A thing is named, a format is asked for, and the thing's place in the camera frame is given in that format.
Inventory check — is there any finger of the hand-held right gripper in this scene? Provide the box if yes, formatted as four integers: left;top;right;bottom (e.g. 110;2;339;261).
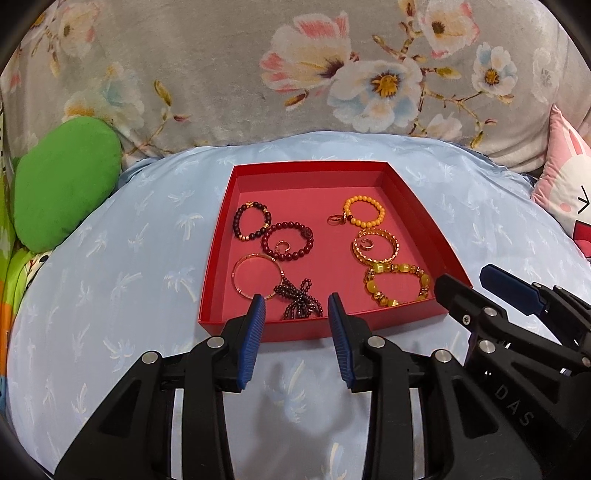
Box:
480;264;591;344
434;273;591;370

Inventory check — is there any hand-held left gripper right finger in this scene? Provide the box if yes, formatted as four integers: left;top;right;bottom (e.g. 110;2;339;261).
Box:
327;292;539;480

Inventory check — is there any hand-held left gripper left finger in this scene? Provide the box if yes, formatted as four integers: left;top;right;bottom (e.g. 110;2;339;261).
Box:
54;294;267;480

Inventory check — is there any garnet multi-strand bead bracelet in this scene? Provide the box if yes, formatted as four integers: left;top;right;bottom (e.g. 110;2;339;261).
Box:
272;277;324;320

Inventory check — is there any yellow glass bead bracelet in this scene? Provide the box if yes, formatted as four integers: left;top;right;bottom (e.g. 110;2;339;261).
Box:
363;261;432;308

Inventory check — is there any rose gold bangle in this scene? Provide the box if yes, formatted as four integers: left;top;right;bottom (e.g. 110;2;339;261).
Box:
232;253;283;298

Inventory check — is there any gold chain bracelet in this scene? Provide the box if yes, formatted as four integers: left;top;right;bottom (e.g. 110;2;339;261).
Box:
352;227;399;266

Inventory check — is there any red bead bracelet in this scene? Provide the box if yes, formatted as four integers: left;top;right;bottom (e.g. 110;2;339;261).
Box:
261;222;315;262

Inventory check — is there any red cardboard box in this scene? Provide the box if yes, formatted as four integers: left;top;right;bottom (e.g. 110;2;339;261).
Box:
198;161;472;344

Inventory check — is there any pink bunny pillow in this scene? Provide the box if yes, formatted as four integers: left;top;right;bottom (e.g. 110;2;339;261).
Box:
531;104;591;259

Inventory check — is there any green plush pillow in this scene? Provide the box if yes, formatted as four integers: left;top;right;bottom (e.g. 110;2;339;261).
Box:
13;116;123;252

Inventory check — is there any colourful printed cloth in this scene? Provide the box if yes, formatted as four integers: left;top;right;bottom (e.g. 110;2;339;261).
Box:
0;111;42;370

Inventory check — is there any grey floral blanket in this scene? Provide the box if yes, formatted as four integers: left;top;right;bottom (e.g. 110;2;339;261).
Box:
0;0;587;176

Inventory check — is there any dark brown bead bracelet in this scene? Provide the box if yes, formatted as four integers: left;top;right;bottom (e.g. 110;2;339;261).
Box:
233;200;273;241

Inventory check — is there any orange bead bracelet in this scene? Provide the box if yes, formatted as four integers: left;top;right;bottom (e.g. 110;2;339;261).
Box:
343;196;385;228

